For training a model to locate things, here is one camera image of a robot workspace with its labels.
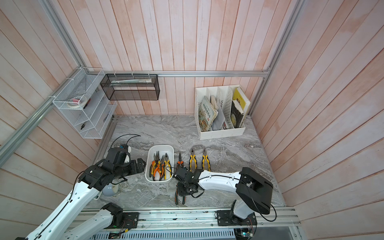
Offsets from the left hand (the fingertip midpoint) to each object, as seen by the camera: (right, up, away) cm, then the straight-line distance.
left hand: (138, 167), depth 75 cm
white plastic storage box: (+8, +6, +23) cm, 26 cm away
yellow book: (+59, +43, +21) cm, 76 cm away
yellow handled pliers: (+36, 0, +19) cm, 41 cm away
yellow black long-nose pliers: (+13, -1, +17) cm, 22 cm away
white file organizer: (+47, +31, +18) cm, 59 cm away
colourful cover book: (+39, +31, +24) cm, 55 cm away
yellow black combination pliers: (+27, -1, +18) cm, 33 cm away
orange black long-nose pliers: (+21, -1, +17) cm, 27 cm away
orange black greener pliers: (+6, -3, +15) cm, 16 cm away
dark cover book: (+58, +30, +22) cm, 69 cm away
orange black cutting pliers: (+24, -18, +4) cm, 30 cm away
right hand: (+22, -15, +7) cm, 28 cm away
